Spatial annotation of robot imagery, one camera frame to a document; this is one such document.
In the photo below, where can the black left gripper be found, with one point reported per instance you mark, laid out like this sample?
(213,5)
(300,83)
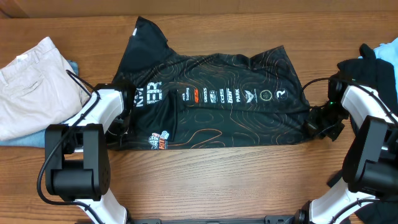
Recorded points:
(115,143)

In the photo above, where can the black garment pile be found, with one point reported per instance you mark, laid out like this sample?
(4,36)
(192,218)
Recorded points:
(379,212)

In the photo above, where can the light blue garment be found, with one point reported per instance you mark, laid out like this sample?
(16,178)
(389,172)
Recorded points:
(384,75)

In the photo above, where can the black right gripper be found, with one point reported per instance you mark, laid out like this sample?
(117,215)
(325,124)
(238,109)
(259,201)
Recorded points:
(315,129)

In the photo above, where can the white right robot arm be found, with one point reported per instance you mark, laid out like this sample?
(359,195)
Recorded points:
(369,171)

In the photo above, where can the black printed cycling jersey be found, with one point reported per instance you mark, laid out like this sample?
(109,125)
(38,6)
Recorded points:
(207,101)

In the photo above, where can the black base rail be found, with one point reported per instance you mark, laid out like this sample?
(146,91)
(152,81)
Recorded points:
(217,219)

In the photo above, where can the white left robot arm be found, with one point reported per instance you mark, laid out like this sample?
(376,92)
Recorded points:
(76,166)

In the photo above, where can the beige folded trousers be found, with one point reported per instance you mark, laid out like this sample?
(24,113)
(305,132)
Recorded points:
(36,91)

